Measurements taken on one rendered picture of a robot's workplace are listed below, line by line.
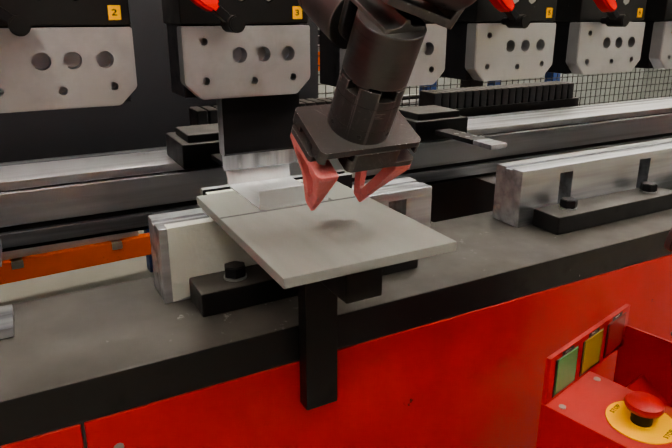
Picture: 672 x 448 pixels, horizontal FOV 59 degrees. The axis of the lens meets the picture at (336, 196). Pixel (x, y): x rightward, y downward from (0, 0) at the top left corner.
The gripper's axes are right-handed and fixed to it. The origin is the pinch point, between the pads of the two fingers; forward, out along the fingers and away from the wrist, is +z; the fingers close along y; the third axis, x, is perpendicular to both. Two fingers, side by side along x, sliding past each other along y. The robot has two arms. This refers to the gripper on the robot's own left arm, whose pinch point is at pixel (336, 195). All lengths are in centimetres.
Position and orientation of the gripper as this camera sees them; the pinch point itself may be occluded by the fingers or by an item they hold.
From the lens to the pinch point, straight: 59.8
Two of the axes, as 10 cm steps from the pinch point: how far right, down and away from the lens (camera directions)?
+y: -8.8, 1.5, -4.5
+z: -2.2, 7.0, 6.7
